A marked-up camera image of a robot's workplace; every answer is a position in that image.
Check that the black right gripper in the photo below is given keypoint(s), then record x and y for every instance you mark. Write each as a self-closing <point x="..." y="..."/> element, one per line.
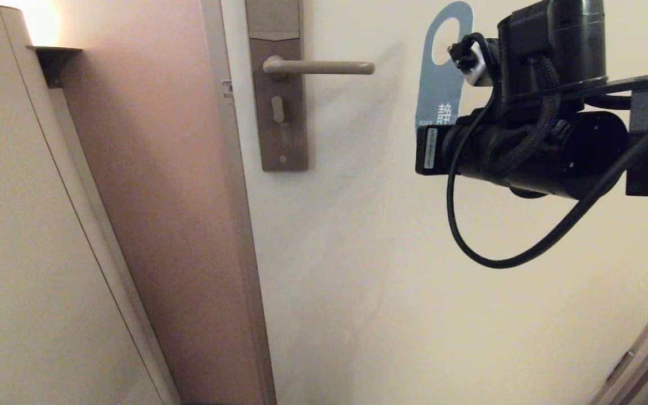
<point x="571" y="152"/>

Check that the blue and white door hanger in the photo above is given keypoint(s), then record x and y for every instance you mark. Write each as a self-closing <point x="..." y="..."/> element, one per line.
<point x="439" y="84"/>

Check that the brown metal lock plate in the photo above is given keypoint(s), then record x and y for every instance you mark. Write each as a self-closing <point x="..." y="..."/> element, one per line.
<point x="279" y="140"/>

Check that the small metal latch plate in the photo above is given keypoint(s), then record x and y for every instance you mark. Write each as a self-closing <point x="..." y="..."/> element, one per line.
<point x="226" y="90"/>

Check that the dark wall lamp shelf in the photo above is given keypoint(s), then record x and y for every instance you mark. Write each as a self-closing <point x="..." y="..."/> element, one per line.
<point x="54" y="62"/>

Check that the beige curved wall panel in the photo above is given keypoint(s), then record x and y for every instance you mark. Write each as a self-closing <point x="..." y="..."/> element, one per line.
<point x="20" y="225"/>

